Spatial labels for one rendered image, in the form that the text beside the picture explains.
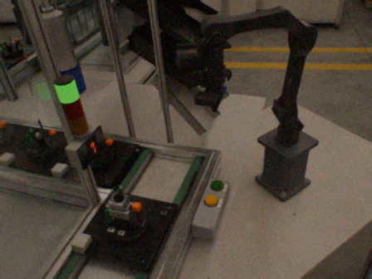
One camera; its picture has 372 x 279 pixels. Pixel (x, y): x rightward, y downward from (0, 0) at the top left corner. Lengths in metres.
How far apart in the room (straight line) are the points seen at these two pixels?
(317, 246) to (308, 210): 0.14
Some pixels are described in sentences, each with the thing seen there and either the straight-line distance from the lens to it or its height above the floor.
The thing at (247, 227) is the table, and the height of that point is 0.86.
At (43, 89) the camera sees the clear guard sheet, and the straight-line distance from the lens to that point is 0.92.
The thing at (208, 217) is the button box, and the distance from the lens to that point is 1.09.
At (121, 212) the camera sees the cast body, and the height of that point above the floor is 1.05.
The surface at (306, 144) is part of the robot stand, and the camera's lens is 1.22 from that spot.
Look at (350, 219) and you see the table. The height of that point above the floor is 0.86.
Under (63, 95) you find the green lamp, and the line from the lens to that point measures 0.92.
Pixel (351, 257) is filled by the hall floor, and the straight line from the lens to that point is 2.29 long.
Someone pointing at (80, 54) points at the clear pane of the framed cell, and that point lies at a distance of 2.31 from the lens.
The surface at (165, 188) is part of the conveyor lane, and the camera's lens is 1.25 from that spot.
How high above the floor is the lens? 1.80
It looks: 38 degrees down
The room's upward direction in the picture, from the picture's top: 5 degrees counter-clockwise
